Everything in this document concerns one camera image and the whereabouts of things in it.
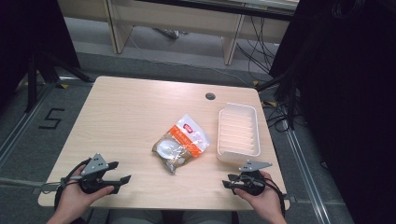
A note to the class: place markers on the white plastic container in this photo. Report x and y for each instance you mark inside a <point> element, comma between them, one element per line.
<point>238,133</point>

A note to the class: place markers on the person's leg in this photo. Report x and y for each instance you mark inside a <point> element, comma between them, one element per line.
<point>137,218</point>
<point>208,218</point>

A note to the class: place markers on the metal floor rail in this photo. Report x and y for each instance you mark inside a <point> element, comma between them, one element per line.
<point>306,174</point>
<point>21,124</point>

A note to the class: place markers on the person's right hand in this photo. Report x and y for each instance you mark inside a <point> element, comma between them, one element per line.
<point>264,200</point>

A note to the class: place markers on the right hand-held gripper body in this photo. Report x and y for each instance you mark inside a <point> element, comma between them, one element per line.
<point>253,182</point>

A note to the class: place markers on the person's right leg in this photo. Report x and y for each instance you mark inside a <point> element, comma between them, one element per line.
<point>208,218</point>

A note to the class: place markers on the person's left leg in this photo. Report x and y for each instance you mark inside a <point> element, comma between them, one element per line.
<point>137,218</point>

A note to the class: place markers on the black curtain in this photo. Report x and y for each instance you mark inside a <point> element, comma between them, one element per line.
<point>25,31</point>
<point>342,93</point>

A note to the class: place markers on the beige wooden desk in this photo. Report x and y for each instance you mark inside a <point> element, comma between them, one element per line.
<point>174,18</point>

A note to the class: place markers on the person's left hand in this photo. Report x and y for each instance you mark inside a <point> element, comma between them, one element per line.
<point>73,199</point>

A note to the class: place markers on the clear orange snack packet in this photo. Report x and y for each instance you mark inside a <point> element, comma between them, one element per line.
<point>186,140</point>

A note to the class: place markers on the black metal stand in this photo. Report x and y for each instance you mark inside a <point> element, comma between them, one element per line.
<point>291,107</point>
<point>31,88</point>

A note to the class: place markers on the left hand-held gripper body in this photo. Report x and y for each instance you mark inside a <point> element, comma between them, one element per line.
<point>94,165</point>

